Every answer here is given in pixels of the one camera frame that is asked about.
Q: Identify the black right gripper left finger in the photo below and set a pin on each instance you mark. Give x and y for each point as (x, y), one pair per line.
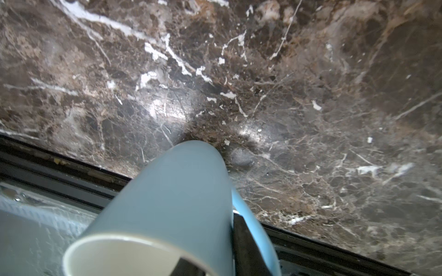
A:
(186, 268)

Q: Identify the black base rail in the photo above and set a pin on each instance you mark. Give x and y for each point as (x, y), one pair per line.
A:
(92, 188)

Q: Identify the blue mug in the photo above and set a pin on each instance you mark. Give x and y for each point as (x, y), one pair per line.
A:
(180, 206)

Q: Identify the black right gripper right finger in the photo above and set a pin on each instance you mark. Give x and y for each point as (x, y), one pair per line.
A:
(248, 259)

